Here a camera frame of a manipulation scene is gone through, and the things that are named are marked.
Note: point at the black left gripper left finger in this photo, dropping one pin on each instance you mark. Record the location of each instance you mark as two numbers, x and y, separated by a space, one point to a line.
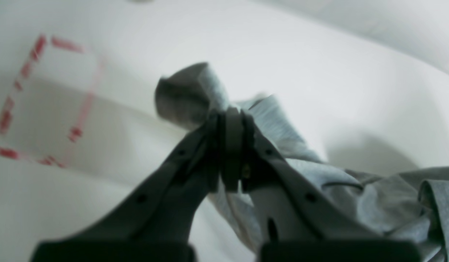
153 223

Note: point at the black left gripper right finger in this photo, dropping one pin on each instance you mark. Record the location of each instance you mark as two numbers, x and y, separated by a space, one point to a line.
298 223

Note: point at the grey T-shirt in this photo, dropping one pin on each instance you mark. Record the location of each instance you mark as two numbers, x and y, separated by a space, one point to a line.
412 205

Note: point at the red tape rectangle marking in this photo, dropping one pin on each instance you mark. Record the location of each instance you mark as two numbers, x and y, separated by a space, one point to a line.
47 103

